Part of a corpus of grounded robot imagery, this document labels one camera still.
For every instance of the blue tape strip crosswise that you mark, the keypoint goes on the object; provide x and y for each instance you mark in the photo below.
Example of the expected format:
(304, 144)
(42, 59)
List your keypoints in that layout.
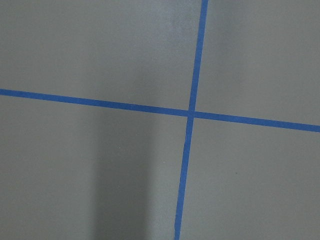
(162, 110)

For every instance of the blue tape strip lengthwise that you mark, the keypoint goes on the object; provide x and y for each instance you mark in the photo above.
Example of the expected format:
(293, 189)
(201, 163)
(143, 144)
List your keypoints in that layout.
(190, 120)

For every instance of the brown table mat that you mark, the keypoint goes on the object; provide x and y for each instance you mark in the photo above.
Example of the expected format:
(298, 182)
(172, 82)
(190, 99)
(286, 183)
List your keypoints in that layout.
(80, 172)

